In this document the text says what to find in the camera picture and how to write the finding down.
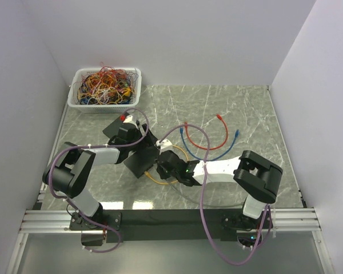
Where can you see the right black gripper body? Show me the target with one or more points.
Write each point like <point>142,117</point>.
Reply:
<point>165,174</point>

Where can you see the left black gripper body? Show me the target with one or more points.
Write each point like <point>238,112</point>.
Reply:
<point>147,142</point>

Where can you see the black TP-Link switch box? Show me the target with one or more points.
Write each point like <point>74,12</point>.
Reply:
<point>141,161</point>

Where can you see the black Mercusys switch box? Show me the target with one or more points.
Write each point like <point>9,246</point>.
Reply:
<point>119,129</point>

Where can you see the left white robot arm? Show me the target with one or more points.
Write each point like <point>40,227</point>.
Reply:
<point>72,169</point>

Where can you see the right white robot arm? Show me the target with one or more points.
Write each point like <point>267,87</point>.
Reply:
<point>259,177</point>

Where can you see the black base crossbar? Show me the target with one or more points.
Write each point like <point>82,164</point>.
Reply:
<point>169,224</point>

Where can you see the white plastic basket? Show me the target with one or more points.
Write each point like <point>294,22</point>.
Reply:
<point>105,89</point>

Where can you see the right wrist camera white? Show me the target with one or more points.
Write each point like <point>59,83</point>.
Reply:
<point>164,145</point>

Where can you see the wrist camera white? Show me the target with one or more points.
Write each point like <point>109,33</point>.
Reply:
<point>164,145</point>
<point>130,119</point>

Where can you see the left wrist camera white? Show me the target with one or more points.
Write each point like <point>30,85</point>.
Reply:
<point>130,119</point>

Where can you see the aluminium rail frame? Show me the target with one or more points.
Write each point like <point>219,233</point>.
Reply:
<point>294,246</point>

